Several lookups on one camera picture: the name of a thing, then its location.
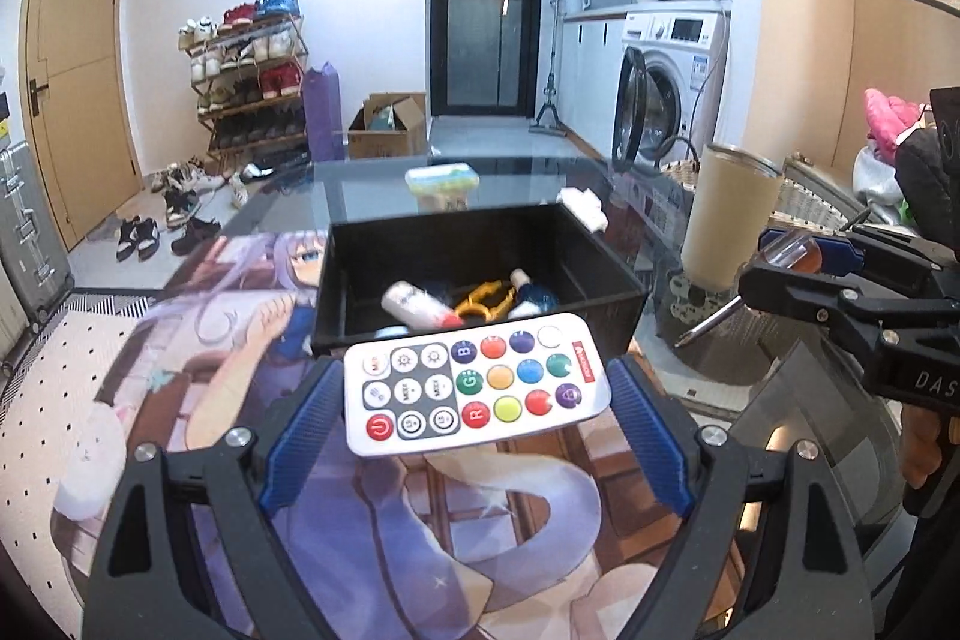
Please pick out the white washing machine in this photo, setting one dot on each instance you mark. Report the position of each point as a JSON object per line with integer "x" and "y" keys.
{"x": 670, "y": 82}

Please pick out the wooden entrance door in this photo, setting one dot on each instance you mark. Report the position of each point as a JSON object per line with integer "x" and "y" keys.
{"x": 76, "y": 117}

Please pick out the black cardboard box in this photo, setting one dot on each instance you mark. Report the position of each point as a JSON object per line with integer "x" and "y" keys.
{"x": 449, "y": 254}

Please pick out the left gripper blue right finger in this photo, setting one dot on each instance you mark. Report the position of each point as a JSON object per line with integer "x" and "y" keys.
{"x": 661, "y": 435}

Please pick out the person's right hand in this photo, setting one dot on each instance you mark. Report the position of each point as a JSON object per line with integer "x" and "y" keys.
{"x": 919, "y": 452}

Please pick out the amber handle screwdriver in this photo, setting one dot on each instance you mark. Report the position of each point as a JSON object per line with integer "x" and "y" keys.
{"x": 745, "y": 295}

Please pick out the white crumpled cloth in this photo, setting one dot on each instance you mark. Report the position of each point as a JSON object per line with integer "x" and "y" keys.
{"x": 586, "y": 207}

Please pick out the open cardboard box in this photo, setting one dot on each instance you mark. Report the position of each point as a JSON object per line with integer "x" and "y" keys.
{"x": 389, "y": 125}

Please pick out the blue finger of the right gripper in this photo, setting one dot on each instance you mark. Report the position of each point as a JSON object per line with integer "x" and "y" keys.
{"x": 811, "y": 297}
{"x": 810, "y": 253}

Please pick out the shoe rack with shoes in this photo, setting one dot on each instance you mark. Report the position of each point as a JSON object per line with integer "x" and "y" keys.
{"x": 247, "y": 71}

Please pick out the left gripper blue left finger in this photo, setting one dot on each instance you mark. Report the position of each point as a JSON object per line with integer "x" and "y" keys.
{"x": 294, "y": 431}

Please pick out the blue liquid bottle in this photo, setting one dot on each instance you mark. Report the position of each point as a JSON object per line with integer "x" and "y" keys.
{"x": 530, "y": 299}

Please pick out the white glue bottle orange cap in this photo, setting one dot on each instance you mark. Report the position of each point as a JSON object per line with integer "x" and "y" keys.
{"x": 417, "y": 309}

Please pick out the wicker basket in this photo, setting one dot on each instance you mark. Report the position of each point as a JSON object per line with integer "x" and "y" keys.
{"x": 798, "y": 202}

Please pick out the purple bag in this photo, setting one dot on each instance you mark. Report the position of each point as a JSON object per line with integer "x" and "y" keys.
{"x": 322, "y": 106}

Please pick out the white remote control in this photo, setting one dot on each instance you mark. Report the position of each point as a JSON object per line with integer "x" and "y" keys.
{"x": 463, "y": 388}

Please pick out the green tissue pack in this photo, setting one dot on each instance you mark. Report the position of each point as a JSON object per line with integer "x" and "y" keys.
{"x": 441, "y": 180}

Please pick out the silver suitcase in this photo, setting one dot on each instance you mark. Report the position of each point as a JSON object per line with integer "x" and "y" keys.
{"x": 33, "y": 253}

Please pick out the anime print desk mat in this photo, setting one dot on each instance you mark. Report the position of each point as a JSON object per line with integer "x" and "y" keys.
{"x": 553, "y": 535}

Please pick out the beige cylindrical tumbler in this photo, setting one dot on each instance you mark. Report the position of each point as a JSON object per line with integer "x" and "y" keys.
{"x": 735, "y": 196}

